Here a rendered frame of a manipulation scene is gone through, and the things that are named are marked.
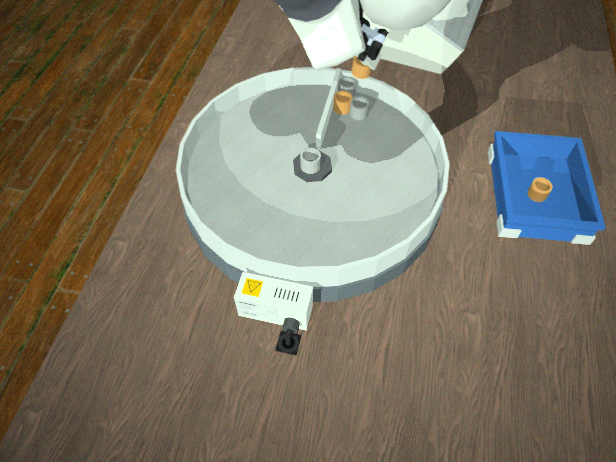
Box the blue open crate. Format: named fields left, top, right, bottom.
left=488, top=131, right=606, bottom=245

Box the bronze bushing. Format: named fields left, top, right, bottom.
left=351, top=56, right=371, bottom=79
left=527, top=177, right=553, bottom=202
left=333, top=91, right=352, bottom=115

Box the grey metal bushing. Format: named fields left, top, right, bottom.
left=300, top=148, right=321, bottom=174
left=338, top=76, right=356, bottom=97
left=350, top=97, right=369, bottom=120

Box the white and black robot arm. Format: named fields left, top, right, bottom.
left=273, top=0, right=469, bottom=71

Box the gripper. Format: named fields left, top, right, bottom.
left=356, top=0, right=389, bottom=70

